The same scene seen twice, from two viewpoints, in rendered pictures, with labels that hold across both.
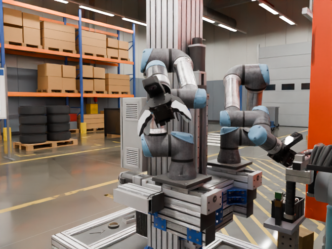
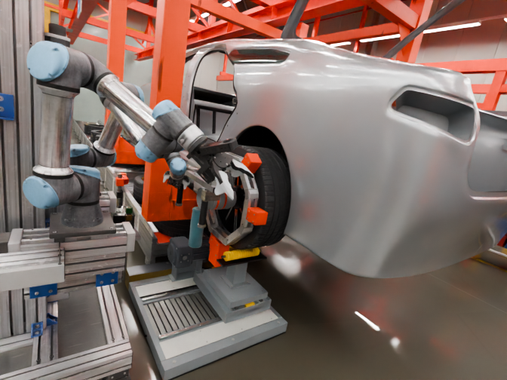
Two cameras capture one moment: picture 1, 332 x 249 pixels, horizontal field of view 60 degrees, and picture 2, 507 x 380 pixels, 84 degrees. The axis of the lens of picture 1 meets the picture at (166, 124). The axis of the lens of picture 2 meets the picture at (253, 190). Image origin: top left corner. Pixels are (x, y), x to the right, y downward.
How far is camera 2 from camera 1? 100 cm
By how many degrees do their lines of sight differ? 77
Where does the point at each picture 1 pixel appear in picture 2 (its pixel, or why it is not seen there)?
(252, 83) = not seen: hidden behind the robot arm
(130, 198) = (19, 277)
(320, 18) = (167, 50)
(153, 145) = (64, 191)
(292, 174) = (210, 196)
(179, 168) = (92, 212)
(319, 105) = not seen: hidden behind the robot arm
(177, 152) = (88, 194)
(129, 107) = not seen: outside the picture
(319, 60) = (164, 89)
